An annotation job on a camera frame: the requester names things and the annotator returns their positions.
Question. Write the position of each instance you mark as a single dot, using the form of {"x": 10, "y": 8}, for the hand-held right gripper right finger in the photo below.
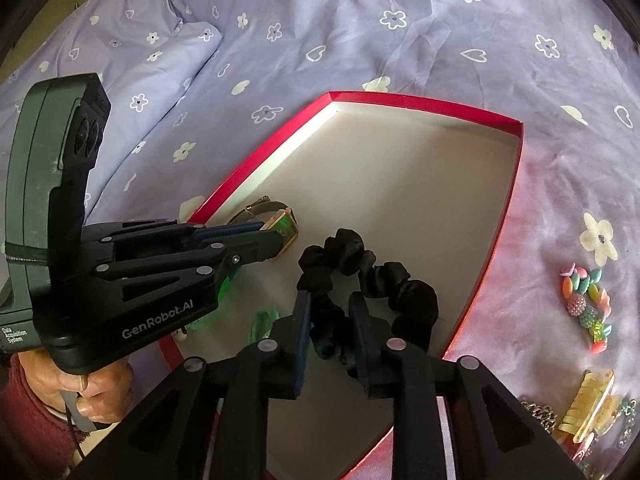
{"x": 361, "y": 345}

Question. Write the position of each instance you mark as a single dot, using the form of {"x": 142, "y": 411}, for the yellow hair claw clip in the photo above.
{"x": 585, "y": 400}

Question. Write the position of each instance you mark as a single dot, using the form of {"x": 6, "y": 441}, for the green bow hair clip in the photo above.
{"x": 262, "y": 325}

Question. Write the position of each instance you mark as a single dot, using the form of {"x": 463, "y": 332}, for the red shallow cardboard box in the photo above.
{"x": 400, "y": 170}

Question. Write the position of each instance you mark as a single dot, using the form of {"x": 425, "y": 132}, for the black fabric scrunchie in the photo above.
{"x": 410, "y": 295}

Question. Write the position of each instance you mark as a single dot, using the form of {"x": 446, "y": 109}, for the person's left forearm red sleeve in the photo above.
{"x": 25, "y": 410}

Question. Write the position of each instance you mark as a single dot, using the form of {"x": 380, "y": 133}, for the purple floral duvet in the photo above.
{"x": 350, "y": 35}

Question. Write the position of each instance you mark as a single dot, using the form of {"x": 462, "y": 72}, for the gold wristwatch green face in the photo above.
{"x": 285, "y": 222}

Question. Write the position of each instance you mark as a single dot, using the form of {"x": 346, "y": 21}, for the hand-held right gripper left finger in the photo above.
{"x": 301, "y": 345}

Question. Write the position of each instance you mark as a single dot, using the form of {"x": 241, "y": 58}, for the person's left hand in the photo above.
{"x": 107, "y": 390}

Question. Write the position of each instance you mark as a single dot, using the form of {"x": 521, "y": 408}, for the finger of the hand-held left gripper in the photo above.
{"x": 260, "y": 249}
{"x": 235, "y": 230}

